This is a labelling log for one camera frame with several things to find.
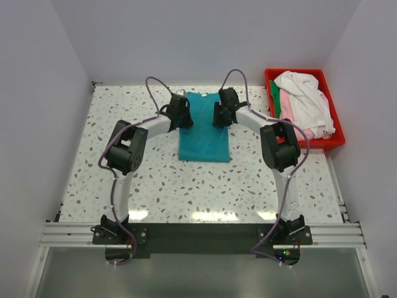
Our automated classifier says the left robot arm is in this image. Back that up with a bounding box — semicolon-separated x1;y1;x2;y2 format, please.
92;93;194;247

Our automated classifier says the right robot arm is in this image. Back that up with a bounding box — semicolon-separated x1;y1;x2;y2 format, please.
213;88;305;244

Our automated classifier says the white t shirt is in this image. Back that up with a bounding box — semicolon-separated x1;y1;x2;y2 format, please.
272;71;336;140

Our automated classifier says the pink t shirt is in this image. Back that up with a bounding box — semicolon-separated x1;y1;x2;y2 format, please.
277;89;314;141

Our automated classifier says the green t shirt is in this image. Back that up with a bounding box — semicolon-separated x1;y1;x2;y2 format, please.
270;80;282;118

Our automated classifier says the red plastic bin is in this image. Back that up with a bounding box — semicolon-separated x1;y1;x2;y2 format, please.
264;68;346;151

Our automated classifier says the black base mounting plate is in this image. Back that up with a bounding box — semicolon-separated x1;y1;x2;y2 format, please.
91;223;313;261

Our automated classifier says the teal t shirt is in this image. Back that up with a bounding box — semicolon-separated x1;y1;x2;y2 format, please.
179;92;230;163

